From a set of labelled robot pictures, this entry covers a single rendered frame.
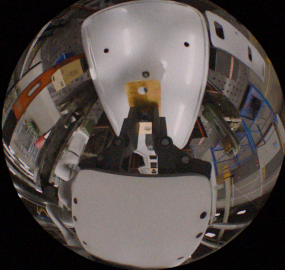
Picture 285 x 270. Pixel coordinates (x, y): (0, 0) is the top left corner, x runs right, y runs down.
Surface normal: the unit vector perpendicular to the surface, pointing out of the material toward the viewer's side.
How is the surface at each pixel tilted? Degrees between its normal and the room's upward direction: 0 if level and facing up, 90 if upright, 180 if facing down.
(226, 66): 0
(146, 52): 0
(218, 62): 0
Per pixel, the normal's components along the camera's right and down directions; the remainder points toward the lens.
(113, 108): -0.07, 0.75
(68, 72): 0.99, -0.02
